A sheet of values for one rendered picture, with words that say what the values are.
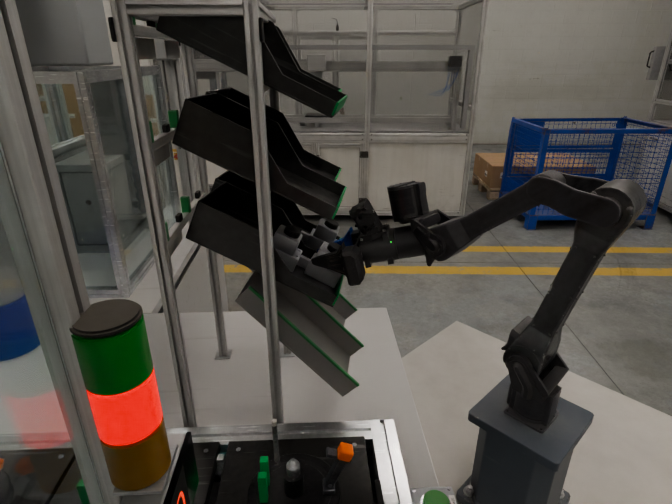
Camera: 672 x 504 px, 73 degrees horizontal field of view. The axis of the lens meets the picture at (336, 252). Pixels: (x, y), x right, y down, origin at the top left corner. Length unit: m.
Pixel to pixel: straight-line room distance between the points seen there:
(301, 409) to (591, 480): 0.59
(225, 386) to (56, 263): 0.85
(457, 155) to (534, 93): 5.09
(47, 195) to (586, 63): 9.78
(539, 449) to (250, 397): 0.64
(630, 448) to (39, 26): 1.87
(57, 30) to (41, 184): 1.38
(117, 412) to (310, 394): 0.76
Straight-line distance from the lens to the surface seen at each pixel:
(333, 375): 0.89
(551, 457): 0.78
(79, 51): 1.69
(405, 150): 4.58
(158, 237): 0.77
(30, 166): 0.34
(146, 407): 0.41
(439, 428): 1.07
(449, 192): 4.76
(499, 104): 9.44
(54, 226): 0.36
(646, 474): 1.13
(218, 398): 1.14
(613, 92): 10.24
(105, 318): 0.38
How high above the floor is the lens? 1.59
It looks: 23 degrees down
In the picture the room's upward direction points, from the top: straight up
